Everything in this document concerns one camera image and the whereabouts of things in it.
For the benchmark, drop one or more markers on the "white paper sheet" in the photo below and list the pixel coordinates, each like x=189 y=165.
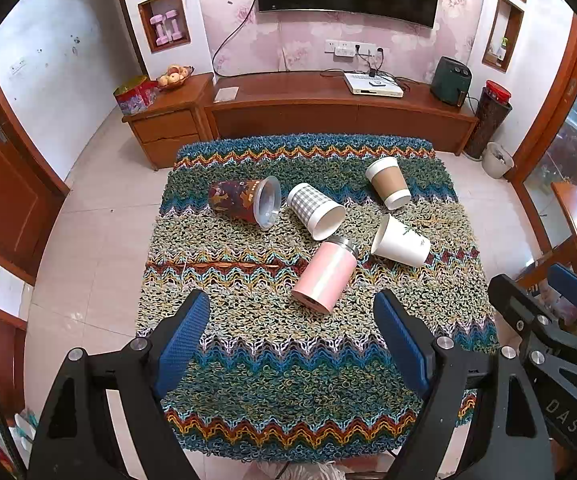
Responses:
x=227 y=93

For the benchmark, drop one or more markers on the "pink dumbbell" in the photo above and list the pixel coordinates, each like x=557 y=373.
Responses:
x=158 y=30
x=173 y=24

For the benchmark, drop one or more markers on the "white wall socket strip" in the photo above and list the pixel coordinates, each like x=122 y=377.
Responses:
x=341 y=50

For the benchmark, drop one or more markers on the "grey checkered paper cup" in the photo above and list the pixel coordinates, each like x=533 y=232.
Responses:
x=308 y=205

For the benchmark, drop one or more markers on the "dark green air fryer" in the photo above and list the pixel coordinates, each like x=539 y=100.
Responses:
x=451 y=82

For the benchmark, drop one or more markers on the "white paper cup green print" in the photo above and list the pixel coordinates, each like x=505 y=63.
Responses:
x=401 y=242

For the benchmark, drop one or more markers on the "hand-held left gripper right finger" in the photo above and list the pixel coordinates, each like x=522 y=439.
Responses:
x=403 y=345

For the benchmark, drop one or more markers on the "colourful zigzag knitted table mat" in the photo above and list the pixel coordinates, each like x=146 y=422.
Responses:
x=278 y=365

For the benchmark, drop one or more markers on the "dark red patterned lidded cup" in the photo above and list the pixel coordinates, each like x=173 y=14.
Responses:
x=233 y=201

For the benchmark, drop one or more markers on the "wooden drawer cabinet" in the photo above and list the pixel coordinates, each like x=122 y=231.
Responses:
x=168 y=125

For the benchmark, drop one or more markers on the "white plastic bag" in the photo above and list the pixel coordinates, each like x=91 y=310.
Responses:
x=308 y=472

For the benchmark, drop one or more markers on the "pink metal cup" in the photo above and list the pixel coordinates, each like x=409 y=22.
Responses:
x=323 y=275

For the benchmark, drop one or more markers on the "small white waste bin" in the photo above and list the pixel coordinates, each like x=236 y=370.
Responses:
x=497 y=160

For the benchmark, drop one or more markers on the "black bin with red lid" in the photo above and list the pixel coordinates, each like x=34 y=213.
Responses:
x=488 y=120

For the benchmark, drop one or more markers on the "white set-top box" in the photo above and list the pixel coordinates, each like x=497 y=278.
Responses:
x=373 y=89

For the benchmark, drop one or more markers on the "red patterned gift box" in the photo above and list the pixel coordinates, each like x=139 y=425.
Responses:
x=136 y=97

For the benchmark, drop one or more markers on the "brown sleeved paper cup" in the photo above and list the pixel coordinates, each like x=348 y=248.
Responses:
x=388 y=182

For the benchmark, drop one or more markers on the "bowl of fruit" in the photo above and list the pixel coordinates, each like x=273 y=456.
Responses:
x=173 y=79

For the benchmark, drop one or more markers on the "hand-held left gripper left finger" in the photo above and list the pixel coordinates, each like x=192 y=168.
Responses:
x=181 y=345

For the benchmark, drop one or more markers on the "brown wooden door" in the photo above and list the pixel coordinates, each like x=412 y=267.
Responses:
x=3 y=185

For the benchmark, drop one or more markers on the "wooden television cabinet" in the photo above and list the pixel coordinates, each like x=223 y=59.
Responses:
x=338 y=115

